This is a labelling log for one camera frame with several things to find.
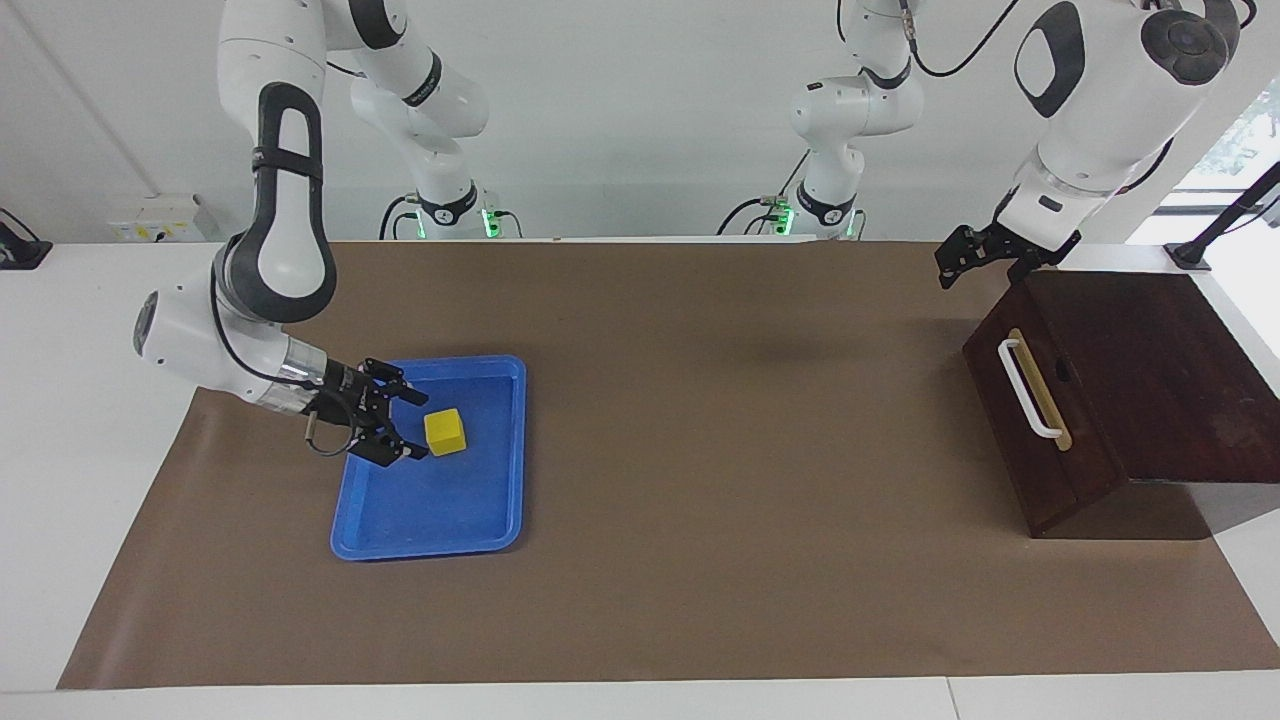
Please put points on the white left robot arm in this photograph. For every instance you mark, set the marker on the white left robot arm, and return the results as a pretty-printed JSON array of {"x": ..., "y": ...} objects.
[{"x": 1100, "y": 100}]

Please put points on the brown table mat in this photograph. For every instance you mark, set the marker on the brown table mat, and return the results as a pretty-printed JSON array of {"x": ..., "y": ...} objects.
[{"x": 700, "y": 450}]

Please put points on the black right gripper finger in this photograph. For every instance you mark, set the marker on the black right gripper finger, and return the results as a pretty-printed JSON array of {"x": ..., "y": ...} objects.
[
  {"x": 395, "y": 382},
  {"x": 390, "y": 452}
]

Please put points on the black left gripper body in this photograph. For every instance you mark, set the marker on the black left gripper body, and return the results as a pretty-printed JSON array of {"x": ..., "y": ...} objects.
[{"x": 1040, "y": 252}]

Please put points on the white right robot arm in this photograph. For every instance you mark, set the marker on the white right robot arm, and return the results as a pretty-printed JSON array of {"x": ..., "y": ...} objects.
[{"x": 280, "y": 250}]

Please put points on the yellow cube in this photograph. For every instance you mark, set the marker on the yellow cube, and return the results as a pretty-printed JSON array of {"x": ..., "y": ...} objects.
[{"x": 446, "y": 432}]

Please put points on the black camera stand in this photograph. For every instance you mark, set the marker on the black camera stand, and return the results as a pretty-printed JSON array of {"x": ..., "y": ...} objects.
[{"x": 1235, "y": 210}]

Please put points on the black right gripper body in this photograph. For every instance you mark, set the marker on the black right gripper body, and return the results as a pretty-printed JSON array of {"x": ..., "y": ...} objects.
[{"x": 350, "y": 400}]

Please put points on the blue plastic tray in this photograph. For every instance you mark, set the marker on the blue plastic tray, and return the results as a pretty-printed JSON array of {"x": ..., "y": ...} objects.
[{"x": 450, "y": 500}]

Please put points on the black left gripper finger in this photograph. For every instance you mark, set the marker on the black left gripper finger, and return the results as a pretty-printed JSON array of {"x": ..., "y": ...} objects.
[
  {"x": 955, "y": 256},
  {"x": 984, "y": 246}
]

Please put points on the black clamp mount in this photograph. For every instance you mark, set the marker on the black clamp mount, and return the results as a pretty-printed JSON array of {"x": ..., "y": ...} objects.
[{"x": 20, "y": 250}]

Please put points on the white wall socket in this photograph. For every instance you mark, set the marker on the white wall socket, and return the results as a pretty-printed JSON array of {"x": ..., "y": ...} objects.
[{"x": 160, "y": 218}]

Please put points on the dark wooden cabinet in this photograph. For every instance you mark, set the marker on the dark wooden cabinet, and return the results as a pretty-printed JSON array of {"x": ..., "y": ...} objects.
[{"x": 1180, "y": 380}]

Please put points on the bright window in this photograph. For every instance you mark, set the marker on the bright window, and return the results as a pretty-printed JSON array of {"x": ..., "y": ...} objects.
[{"x": 1235, "y": 140}]

